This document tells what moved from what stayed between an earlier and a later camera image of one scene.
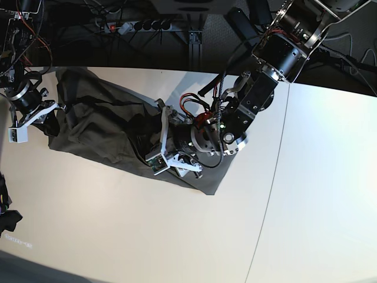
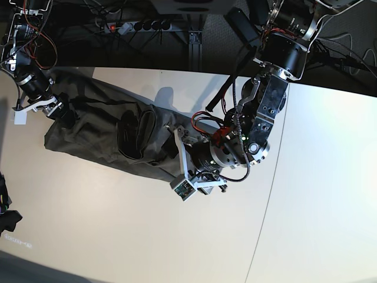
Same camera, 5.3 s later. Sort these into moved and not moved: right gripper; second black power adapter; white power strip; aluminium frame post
Moved: right gripper
Not moved: second black power adapter; aluminium frame post; white power strip
